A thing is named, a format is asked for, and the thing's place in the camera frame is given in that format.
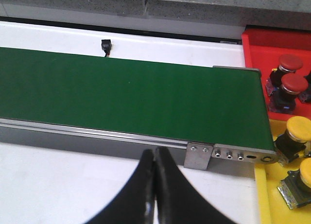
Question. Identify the orange red object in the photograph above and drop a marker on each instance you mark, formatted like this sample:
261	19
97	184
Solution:
262	49

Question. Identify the grey stone slab left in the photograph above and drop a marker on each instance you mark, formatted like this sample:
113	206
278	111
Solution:
112	7

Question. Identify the grey stone slab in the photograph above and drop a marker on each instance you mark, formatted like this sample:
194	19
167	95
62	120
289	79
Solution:
112	7
291	14

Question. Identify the green conveyor belt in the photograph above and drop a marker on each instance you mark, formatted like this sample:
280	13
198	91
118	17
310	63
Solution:
210	105

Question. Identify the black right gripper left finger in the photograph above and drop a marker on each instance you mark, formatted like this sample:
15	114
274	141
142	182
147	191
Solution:
135	202

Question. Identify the black sensor on frame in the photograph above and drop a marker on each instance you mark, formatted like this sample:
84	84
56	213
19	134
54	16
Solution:
106	46

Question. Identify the aluminium conveyor side rail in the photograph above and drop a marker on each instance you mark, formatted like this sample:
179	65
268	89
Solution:
118	144

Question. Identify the silver mounting bracket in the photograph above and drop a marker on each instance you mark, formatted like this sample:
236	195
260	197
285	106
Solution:
198	156

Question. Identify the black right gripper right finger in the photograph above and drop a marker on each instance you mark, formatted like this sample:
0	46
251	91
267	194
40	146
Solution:
178	202

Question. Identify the white conveyor frame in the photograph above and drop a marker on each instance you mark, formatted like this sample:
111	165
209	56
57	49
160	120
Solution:
125	46

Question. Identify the grey stone slab right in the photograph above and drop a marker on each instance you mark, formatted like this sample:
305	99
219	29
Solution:
291	14

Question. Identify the yellow mushroom push button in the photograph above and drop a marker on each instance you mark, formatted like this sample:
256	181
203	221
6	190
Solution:
296	187
293	140

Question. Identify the yellow tray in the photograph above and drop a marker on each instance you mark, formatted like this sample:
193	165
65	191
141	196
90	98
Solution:
272	207

